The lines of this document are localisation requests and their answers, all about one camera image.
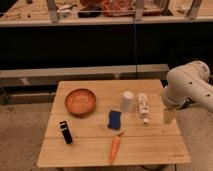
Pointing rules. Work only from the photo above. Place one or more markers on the tan wooden pusher tool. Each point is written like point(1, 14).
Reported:
point(168, 115)

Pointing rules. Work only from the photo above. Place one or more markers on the black eraser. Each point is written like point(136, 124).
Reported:
point(66, 132)

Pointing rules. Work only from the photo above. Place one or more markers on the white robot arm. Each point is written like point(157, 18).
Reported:
point(187, 81)

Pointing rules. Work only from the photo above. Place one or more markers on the white plastic bottle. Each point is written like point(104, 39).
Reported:
point(143, 108)

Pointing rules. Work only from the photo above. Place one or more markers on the white paper cup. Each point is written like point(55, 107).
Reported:
point(126, 103)

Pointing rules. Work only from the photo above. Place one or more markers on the blue sponge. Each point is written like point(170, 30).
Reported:
point(114, 120)

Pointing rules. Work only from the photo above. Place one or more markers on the orange carrot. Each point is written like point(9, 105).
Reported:
point(114, 148)

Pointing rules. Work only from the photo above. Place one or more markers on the wooden table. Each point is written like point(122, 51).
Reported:
point(155, 143)

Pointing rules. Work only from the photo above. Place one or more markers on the orange bowl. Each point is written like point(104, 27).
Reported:
point(80, 102)

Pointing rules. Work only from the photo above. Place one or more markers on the low wooden bench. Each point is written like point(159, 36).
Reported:
point(52, 76)

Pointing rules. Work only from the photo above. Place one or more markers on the long wooden shelf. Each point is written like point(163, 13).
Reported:
point(102, 12)

